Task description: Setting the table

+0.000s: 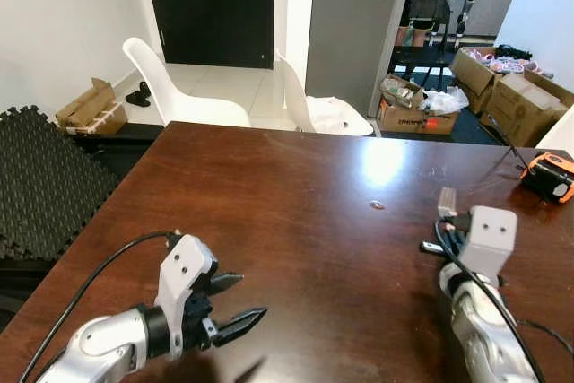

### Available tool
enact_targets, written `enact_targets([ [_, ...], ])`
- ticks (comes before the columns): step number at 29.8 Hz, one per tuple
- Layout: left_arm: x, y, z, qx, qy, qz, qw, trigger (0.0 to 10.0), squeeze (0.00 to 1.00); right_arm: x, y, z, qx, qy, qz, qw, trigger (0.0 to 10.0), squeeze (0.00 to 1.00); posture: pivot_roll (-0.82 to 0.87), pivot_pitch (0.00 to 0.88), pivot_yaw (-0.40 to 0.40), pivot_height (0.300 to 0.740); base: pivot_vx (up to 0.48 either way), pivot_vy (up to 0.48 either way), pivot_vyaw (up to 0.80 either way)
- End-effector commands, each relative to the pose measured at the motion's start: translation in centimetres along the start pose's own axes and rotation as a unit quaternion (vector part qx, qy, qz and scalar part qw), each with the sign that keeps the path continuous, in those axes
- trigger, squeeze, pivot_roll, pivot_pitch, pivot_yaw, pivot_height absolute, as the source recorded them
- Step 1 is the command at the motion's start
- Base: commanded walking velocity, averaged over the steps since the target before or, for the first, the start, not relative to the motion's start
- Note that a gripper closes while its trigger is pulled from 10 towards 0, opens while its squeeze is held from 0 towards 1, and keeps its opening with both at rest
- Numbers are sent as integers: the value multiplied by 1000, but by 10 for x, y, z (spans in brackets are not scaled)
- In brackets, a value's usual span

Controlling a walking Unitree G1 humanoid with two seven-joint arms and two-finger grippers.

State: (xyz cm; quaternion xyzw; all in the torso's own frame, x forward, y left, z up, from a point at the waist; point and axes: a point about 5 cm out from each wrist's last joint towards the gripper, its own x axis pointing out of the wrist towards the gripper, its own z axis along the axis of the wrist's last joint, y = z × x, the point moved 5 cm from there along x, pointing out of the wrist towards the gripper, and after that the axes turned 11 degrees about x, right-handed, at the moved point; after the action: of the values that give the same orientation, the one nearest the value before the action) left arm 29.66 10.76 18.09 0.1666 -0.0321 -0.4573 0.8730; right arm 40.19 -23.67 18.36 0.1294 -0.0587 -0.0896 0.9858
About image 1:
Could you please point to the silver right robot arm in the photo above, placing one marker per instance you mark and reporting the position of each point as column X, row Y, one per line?
column 480, row 329

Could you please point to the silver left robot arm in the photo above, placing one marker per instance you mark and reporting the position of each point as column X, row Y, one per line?
column 103, row 343

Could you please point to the small round scrap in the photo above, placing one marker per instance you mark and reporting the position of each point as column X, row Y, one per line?
column 377, row 204

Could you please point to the orange black battery device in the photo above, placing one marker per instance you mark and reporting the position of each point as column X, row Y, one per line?
column 549, row 177

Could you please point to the cardboard box with red print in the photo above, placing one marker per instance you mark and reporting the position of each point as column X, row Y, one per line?
column 408, row 121

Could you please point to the white plastic bag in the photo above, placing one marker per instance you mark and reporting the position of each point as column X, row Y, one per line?
column 447, row 100

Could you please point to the large closed cardboard box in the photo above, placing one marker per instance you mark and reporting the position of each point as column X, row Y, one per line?
column 520, row 109

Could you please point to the white plastic chair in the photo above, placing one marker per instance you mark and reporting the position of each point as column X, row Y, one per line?
column 560, row 134
column 193, row 112

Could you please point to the cardboard box with pink shoes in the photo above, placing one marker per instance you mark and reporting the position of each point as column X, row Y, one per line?
column 471, row 78

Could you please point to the white chair with bag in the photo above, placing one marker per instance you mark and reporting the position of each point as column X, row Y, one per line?
column 296, row 105

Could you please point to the black foam floor mat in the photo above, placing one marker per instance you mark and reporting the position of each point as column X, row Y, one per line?
column 49, row 181

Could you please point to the black shoe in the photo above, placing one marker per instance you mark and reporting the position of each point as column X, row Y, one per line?
column 139, row 96

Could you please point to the small open cardboard box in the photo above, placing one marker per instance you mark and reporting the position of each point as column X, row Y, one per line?
column 90, row 112

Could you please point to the black door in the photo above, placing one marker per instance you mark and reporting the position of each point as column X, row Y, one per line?
column 211, row 11

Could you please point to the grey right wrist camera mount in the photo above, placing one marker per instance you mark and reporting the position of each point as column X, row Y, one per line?
column 489, row 235

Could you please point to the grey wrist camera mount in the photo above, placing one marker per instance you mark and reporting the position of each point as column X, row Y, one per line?
column 489, row 235
column 186, row 262

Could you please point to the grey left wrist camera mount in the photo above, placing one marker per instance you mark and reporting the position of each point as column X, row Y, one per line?
column 186, row 262

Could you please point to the grey wall panel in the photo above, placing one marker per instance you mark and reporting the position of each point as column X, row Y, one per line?
column 350, row 24

